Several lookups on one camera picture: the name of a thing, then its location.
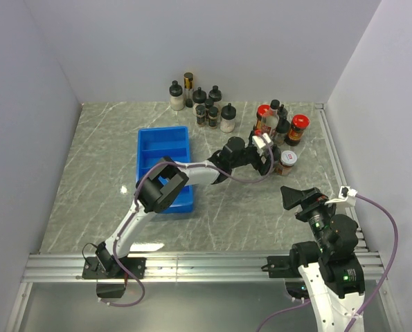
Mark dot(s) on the knob lid jar far left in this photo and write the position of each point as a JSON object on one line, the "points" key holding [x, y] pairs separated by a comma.
{"points": [[176, 96]]}

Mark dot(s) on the small spice jar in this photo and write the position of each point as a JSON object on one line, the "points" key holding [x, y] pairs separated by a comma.
{"points": [[200, 112], [208, 103], [213, 113]]}

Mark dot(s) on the knob lid jar right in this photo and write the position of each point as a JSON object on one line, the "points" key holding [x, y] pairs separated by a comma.
{"points": [[216, 96]]}

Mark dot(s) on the shaker jar white powder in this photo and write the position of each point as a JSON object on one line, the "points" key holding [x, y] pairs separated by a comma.
{"points": [[277, 153]]}

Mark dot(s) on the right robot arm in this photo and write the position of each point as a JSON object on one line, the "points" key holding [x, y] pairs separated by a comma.
{"points": [[330, 269]]}

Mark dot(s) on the knob lid jar middle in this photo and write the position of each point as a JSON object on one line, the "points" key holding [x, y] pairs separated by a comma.
{"points": [[198, 96]]}

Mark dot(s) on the tall yellow black grinder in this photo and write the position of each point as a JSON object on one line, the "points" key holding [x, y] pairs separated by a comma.
{"points": [[188, 80]]}

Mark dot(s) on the small spice jar right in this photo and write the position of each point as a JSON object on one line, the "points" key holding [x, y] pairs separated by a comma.
{"points": [[213, 113]]}

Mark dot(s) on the black cap bottle front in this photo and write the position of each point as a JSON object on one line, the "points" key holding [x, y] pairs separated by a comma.
{"points": [[282, 130]]}

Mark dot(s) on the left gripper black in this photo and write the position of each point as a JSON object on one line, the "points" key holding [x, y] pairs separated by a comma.
{"points": [[258, 165]]}

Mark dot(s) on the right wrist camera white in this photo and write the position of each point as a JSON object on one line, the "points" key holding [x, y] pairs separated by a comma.
{"points": [[347, 194]]}

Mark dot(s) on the knob lid jar white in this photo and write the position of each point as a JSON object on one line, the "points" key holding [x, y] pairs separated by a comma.
{"points": [[228, 115]]}

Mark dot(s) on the aluminium front rail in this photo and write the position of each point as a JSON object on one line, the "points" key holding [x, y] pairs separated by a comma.
{"points": [[159, 267]]}

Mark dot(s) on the small spice jar back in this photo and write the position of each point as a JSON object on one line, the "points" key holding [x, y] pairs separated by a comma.
{"points": [[208, 103]]}

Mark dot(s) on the white lid spice jar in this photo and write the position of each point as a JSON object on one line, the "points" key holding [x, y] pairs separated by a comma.
{"points": [[287, 161]]}

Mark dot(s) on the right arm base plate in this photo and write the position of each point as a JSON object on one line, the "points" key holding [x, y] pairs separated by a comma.
{"points": [[281, 267]]}

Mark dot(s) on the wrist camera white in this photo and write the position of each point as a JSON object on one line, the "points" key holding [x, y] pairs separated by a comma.
{"points": [[262, 142], [347, 194]]}

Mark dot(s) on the red lid jar right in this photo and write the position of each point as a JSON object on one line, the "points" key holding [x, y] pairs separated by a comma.
{"points": [[298, 125]]}

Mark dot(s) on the black cap bottle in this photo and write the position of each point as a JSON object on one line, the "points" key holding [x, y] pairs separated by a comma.
{"points": [[282, 112], [282, 130]]}

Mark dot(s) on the black cap bottle back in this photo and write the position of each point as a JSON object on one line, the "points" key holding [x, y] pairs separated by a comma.
{"points": [[282, 112]]}

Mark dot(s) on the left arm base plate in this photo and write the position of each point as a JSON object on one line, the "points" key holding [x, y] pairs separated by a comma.
{"points": [[93, 269]]}

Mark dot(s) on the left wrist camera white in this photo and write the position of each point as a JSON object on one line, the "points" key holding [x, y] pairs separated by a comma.
{"points": [[262, 142]]}

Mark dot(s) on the red lid jar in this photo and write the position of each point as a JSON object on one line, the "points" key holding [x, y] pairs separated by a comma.
{"points": [[298, 125], [262, 114]]}

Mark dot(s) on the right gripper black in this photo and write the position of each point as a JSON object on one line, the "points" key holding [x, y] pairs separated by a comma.
{"points": [[311, 198]]}

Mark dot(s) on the tall clear sauce bottle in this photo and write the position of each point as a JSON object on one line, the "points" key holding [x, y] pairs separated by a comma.
{"points": [[268, 118]]}

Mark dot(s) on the small spice jar left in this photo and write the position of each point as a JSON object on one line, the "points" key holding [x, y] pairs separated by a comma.
{"points": [[200, 112]]}

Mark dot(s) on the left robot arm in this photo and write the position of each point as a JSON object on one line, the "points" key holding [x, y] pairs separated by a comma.
{"points": [[158, 189]]}

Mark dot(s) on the red lid jar left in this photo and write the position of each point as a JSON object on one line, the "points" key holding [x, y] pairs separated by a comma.
{"points": [[262, 114]]}

